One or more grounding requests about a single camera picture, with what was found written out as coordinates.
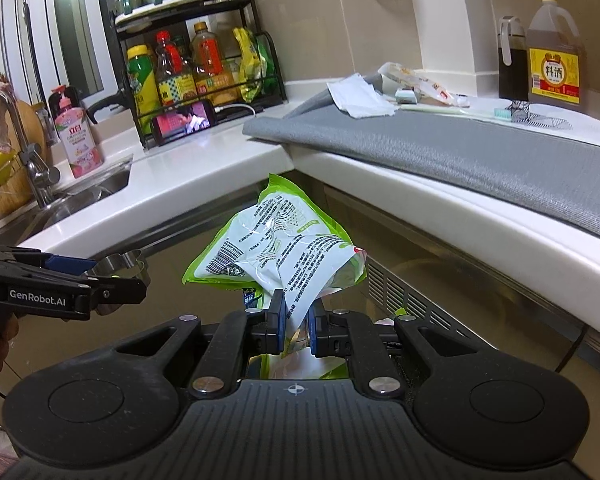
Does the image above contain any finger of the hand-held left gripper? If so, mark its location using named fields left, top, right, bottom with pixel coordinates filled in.
left=82, top=273, right=149, bottom=316
left=10, top=253, right=98, bottom=277

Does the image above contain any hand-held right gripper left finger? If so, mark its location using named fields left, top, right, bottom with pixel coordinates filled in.
left=112, top=289, right=287, bottom=395

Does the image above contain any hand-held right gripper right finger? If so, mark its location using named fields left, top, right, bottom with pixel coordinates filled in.
left=308, top=304, right=482, bottom=395

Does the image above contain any green white snack bag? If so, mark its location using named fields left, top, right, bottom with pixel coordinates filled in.
left=182, top=173, right=369, bottom=357

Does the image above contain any clear snack bag red print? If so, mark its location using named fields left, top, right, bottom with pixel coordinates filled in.
left=377, top=62, right=469, bottom=107

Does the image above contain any stainless steel sink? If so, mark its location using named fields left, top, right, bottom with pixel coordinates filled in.
left=0, top=154, right=134, bottom=248

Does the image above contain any steel kitchen faucet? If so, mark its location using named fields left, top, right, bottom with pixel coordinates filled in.
left=2, top=94, right=62, bottom=209

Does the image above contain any grey slotted vent grille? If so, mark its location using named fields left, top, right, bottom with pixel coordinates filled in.
left=365, top=259, right=469, bottom=344

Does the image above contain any yellow sponge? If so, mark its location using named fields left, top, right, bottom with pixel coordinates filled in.
left=0, top=149, right=21, bottom=186

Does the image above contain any pink dish soap pump bottle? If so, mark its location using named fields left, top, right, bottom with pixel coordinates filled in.
left=49, top=84, right=105, bottom=179

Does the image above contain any wooden cutting board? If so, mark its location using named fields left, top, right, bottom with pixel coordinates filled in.
left=0, top=99, right=49, bottom=219

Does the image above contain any smartphone with lit screen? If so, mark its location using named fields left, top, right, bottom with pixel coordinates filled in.
left=149, top=99, right=216, bottom=147

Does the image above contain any yellow green sauce bottle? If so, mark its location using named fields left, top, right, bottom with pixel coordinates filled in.
left=126, top=44, right=160, bottom=122

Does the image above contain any red-cap sauce bottle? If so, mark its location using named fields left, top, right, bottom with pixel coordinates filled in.
left=154, top=30, right=196, bottom=107

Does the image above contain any grey countertop mat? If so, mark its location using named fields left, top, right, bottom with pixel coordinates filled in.
left=242, top=72, right=600, bottom=247

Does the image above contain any orange-label oil bottle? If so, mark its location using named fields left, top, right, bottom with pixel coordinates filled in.
left=190, top=21, right=236, bottom=104

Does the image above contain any white cup tray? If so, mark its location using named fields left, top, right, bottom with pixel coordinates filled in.
left=114, top=0, right=204, bottom=24

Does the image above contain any green yellow seasoning bag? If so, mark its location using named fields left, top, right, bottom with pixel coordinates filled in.
left=232, top=26, right=274, bottom=102

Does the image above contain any black white striped wrapper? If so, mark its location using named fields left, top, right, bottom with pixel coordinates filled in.
left=505, top=101, right=572, bottom=132

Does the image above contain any dark soy sauce dispenser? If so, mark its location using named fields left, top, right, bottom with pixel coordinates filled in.
left=497, top=15, right=530, bottom=102

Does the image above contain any white vented appliance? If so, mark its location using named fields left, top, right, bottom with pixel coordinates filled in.
left=409, top=0, right=504, bottom=99

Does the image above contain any large yellow-cap cooking wine bottle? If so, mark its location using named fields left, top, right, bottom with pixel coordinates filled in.
left=526, top=0, right=587, bottom=107

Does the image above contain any black pan handle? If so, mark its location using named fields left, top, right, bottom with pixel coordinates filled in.
left=86, top=93, right=131, bottom=125

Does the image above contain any white charging cable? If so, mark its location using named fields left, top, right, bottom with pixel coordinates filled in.
left=214, top=103, right=259, bottom=117

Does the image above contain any window frame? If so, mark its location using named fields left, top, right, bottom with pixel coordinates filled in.
left=0, top=0, right=176, bottom=107

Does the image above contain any black wire spice rack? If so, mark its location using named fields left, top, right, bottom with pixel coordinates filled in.
left=111, top=0, right=289, bottom=150

